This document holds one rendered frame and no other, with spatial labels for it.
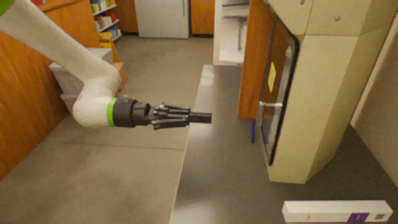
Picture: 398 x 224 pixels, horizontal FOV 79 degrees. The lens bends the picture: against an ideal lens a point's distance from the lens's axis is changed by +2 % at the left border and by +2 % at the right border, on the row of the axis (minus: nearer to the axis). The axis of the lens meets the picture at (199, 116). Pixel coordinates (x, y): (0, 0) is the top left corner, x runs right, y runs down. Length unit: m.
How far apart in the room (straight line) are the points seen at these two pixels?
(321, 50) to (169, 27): 5.20
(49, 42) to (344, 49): 0.74
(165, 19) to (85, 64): 4.93
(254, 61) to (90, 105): 0.62
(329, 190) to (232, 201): 0.31
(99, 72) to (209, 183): 0.50
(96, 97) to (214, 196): 0.47
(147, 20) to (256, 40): 4.94
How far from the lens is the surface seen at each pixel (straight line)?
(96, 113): 0.77
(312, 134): 0.74
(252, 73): 1.01
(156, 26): 5.77
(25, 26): 0.78
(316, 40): 0.61
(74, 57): 0.81
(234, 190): 0.79
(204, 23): 5.71
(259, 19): 0.95
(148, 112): 0.75
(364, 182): 0.97
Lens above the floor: 1.55
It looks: 34 degrees down
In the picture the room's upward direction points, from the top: straight up
